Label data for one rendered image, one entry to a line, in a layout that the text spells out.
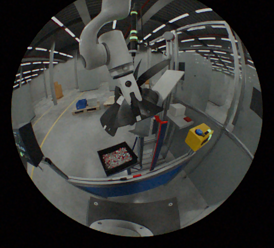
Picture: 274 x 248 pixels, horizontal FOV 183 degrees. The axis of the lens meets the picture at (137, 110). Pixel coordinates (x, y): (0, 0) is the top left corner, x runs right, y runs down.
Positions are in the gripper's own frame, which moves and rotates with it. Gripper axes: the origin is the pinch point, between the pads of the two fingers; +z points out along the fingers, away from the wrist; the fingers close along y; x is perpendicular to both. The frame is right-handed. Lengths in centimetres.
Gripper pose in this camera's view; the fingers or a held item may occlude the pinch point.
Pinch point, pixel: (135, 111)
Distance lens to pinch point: 35.3
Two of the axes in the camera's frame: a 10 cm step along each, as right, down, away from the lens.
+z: 2.8, 8.1, 5.1
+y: -2.9, -4.3, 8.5
